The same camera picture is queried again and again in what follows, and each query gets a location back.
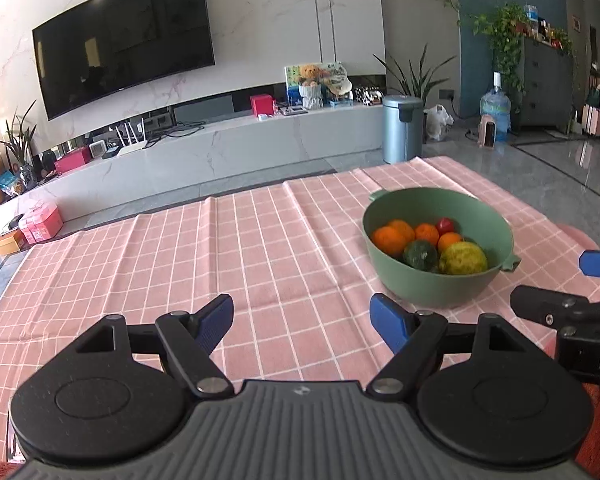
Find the orange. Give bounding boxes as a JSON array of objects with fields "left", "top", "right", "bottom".
[
  {"left": 388, "top": 219, "right": 416, "bottom": 244},
  {"left": 370, "top": 226, "right": 408, "bottom": 259},
  {"left": 414, "top": 223, "right": 440, "bottom": 247},
  {"left": 437, "top": 232, "right": 464, "bottom": 255}
]

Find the red tomato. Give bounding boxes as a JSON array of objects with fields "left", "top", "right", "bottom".
[{"left": 436, "top": 218, "right": 456, "bottom": 236}]

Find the dark green cucumber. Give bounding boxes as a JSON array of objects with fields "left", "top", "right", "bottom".
[{"left": 403, "top": 240, "right": 439, "bottom": 272}]

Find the yellow green pear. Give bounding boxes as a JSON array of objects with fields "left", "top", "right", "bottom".
[{"left": 439, "top": 242, "right": 489, "bottom": 276}]

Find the green plastic bowl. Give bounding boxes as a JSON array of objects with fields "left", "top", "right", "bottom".
[{"left": 362, "top": 188, "right": 520, "bottom": 308}]

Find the pink small heater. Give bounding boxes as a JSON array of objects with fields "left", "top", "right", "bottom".
[{"left": 478, "top": 114, "right": 496, "bottom": 148}]

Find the white marble tv bench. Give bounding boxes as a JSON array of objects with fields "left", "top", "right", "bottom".
[{"left": 0, "top": 105, "right": 382, "bottom": 234}]

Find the pink storage box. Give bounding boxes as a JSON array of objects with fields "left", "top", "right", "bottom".
[{"left": 18, "top": 202, "right": 64, "bottom": 245}]

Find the blue water jug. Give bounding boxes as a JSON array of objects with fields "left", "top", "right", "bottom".
[{"left": 480, "top": 72, "right": 512, "bottom": 142}]

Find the dark grey cabinet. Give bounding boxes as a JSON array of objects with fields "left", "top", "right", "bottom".
[{"left": 516, "top": 38, "right": 573, "bottom": 132}]

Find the white wifi router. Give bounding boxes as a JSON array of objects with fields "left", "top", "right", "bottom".
[{"left": 114, "top": 119, "right": 148, "bottom": 156}]

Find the magenta flat box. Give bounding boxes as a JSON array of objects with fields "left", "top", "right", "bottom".
[{"left": 55, "top": 146, "right": 92, "bottom": 174}]

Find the white plastic bag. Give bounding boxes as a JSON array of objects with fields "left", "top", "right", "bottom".
[{"left": 426, "top": 104, "right": 454, "bottom": 141}]

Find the grey metal trash bin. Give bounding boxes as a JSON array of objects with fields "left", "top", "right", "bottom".
[{"left": 382, "top": 96, "right": 424, "bottom": 164}]

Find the red box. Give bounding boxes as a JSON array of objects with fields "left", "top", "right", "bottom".
[{"left": 250, "top": 94, "right": 276, "bottom": 117}]

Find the potted long-leaf plant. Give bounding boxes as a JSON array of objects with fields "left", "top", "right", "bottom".
[{"left": 374, "top": 44, "right": 456, "bottom": 104}]

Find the green trailing plant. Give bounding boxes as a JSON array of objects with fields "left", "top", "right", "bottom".
[{"left": 460, "top": 2, "right": 530, "bottom": 96}]

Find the left potted plant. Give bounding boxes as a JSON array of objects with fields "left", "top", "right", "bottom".
[{"left": 0, "top": 101, "right": 38, "bottom": 191}]

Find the teddy bear in pot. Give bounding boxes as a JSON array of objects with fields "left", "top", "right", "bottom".
[{"left": 298, "top": 64, "right": 323, "bottom": 110}]

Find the black curved television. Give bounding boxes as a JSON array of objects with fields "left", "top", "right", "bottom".
[{"left": 32, "top": 0, "right": 215, "bottom": 119}]

